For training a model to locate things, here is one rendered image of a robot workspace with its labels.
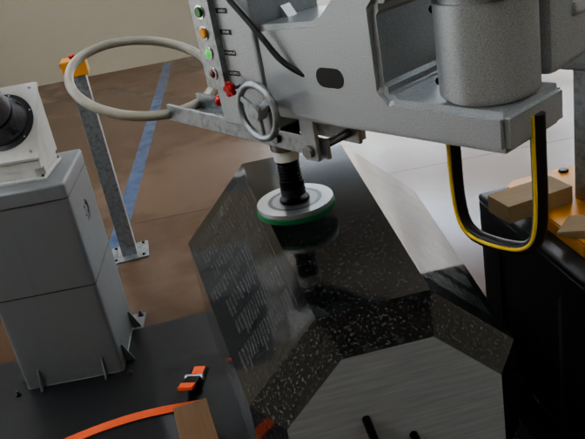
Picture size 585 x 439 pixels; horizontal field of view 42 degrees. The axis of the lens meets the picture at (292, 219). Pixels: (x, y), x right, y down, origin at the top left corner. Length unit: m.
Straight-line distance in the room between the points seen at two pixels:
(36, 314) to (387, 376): 1.78
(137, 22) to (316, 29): 7.28
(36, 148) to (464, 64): 1.89
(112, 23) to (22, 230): 6.12
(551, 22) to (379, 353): 0.74
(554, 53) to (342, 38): 0.41
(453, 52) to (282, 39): 0.46
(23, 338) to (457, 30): 2.27
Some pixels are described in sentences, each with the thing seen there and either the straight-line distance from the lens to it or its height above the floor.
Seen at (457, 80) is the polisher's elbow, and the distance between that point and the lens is 1.44.
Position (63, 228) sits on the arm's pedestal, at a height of 0.68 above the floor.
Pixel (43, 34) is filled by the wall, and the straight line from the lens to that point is 9.07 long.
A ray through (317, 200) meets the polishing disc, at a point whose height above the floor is 0.91.
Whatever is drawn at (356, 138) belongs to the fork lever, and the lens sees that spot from 1.89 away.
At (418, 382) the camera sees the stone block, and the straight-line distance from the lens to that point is 1.70.
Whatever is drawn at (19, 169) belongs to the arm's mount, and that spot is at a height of 0.90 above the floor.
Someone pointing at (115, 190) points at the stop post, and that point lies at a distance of 4.03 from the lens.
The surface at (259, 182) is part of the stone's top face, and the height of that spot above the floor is 0.85.
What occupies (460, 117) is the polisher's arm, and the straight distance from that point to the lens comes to 1.46.
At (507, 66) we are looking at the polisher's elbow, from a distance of 1.42.
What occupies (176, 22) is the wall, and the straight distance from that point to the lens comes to 8.84.
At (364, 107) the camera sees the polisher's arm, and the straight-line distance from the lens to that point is 1.61.
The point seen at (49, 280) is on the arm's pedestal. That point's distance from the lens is 3.04.
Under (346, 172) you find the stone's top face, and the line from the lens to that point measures 2.36.
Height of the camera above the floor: 1.72
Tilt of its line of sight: 24 degrees down
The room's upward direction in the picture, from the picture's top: 11 degrees counter-clockwise
